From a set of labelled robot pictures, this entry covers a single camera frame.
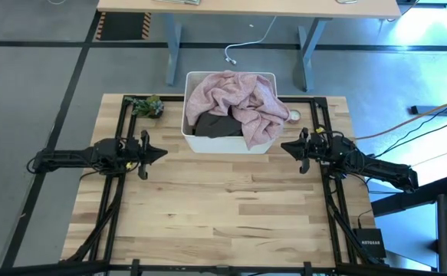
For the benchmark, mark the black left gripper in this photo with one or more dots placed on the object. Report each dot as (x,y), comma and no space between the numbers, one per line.
(143,161)

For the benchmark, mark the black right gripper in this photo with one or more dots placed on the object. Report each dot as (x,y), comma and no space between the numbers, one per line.
(317,149)

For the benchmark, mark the dark olive garment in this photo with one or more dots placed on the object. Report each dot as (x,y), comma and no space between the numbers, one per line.
(217,125)

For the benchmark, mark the pink garment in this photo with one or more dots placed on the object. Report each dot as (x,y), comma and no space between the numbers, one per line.
(242,96)

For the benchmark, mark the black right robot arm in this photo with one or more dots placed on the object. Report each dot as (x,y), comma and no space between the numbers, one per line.
(376,166)

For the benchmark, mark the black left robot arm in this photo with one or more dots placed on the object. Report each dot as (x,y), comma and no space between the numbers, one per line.
(70,157)

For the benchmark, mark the small round candle tin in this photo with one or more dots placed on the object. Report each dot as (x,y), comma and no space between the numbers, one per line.
(294,115)

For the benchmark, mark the green plant in black pot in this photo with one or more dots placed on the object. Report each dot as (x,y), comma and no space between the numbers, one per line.
(146,106)

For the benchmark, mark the white perforated plastic bin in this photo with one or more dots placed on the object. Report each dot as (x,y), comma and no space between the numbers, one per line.
(223,145)

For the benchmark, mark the black hazard striped floor mat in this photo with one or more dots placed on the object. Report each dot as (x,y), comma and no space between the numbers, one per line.
(123,26)

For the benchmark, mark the light wooden desk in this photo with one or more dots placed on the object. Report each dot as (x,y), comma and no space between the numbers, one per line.
(246,8)

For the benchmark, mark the black aluminium table frame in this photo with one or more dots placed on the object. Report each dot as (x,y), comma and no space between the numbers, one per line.
(336,214)

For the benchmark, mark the black Netgear network switch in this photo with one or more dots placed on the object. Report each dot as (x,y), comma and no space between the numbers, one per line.
(370,242)

